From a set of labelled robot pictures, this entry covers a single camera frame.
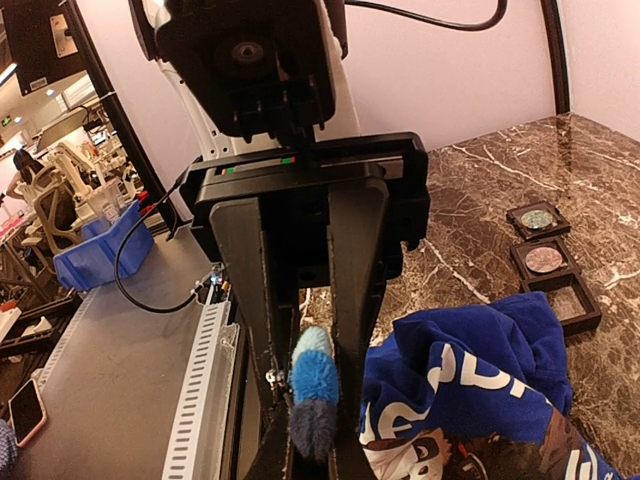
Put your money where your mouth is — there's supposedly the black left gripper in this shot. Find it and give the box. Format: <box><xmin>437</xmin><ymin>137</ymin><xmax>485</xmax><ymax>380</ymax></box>
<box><xmin>179</xmin><ymin>132</ymin><xmax>430</xmax><ymax>430</ymax></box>

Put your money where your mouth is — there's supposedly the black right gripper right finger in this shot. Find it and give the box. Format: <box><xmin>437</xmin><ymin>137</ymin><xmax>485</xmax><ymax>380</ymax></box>
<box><xmin>329</xmin><ymin>427</ymin><xmax>376</xmax><ymax>480</ymax></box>

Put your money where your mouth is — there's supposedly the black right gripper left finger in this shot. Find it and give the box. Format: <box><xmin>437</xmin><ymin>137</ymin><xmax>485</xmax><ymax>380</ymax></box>
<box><xmin>244</xmin><ymin>414</ymin><xmax>293</xmax><ymax>480</ymax></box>

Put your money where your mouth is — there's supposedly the rainbow flower plush brooch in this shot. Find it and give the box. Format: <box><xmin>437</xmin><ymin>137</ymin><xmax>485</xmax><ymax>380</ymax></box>
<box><xmin>289</xmin><ymin>326</ymin><xmax>340</xmax><ymax>463</ymax></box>

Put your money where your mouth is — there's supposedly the blue printed t-shirt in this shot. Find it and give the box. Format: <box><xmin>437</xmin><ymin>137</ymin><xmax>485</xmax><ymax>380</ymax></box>
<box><xmin>360</xmin><ymin>293</ymin><xmax>618</xmax><ymax>479</ymax></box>

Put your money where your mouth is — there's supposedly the green oval brooch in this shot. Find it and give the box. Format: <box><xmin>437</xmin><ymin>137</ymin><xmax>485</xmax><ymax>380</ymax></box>
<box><xmin>520</xmin><ymin>209</ymin><xmax>555</xmax><ymax>230</ymax></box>

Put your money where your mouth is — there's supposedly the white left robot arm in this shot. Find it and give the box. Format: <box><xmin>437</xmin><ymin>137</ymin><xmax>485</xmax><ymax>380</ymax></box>
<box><xmin>129</xmin><ymin>1</ymin><xmax>430</xmax><ymax>426</ymax></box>

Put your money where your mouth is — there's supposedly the blue plastic bin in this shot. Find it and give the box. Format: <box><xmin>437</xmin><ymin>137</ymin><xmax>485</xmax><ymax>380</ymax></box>
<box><xmin>54</xmin><ymin>201</ymin><xmax>154</xmax><ymax>291</ymax></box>

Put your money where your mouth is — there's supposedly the black display box far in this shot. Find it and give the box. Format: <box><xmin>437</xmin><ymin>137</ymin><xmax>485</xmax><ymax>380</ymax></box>
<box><xmin>506</xmin><ymin>201</ymin><xmax>571</xmax><ymax>241</ymax></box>

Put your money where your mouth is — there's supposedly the black display box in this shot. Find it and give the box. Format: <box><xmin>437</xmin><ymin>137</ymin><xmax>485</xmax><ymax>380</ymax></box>
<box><xmin>520</xmin><ymin>271</ymin><xmax>602</xmax><ymax>338</ymax></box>
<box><xmin>509</xmin><ymin>236</ymin><xmax>581</xmax><ymax>281</ymax></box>
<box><xmin>506</xmin><ymin>201</ymin><xmax>571</xmax><ymax>241</ymax></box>

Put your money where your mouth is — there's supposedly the smartphone pink case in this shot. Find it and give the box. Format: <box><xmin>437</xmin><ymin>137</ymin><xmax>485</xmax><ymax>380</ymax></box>
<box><xmin>9</xmin><ymin>379</ymin><xmax>48</xmax><ymax>448</ymax></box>

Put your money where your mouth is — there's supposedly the black display box middle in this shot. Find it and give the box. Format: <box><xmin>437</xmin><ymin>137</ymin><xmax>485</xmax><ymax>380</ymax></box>
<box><xmin>509</xmin><ymin>236</ymin><xmax>581</xmax><ymax>281</ymax></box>

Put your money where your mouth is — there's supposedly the black display box near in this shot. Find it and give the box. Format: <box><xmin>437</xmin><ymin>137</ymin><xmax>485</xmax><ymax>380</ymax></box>
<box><xmin>520</xmin><ymin>271</ymin><xmax>602</xmax><ymax>338</ymax></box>

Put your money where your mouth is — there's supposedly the black front aluminium rail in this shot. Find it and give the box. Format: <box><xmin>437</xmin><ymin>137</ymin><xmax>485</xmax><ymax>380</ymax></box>
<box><xmin>220</xmin><ymin>300</ymin><xmax>262</xmax><ymax>479</ymax></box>

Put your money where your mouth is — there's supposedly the white slotted cable duct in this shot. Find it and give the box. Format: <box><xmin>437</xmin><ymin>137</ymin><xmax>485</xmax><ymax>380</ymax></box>
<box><xmin>162</xmin><ymin>301</ymin><xmax>239</xmax><ymax>479</ymax></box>

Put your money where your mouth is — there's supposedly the left black frame post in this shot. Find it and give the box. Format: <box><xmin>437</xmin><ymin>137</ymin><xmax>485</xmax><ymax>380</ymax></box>
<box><xmin>64</xmin><ymin>0</ymin><xmax>184</xmax><ymax>236</ymax></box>

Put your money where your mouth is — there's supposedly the black frame post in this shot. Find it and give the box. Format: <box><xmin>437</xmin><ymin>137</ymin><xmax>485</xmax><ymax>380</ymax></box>
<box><xmin>64</xmin><ymin>0</ymin><xmax>184</xmax><ymax>236</ymax></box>
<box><xmin>540</xmin><ymin>0</ymin><xmax>571</xmax><ymax>115</ymax></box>

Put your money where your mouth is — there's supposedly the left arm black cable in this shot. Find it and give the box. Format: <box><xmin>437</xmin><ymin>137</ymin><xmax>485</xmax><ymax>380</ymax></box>
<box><xmin>344</xmin><ymin>0</ymin><xmax>509</xmax><ymax>34</ymax></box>

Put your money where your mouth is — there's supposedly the right black frame post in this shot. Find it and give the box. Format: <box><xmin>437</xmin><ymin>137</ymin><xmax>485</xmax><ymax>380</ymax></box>
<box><xmin>540</xmin><ymin>0</ymin><xmax>571</xmax><ymax>115</ymax></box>

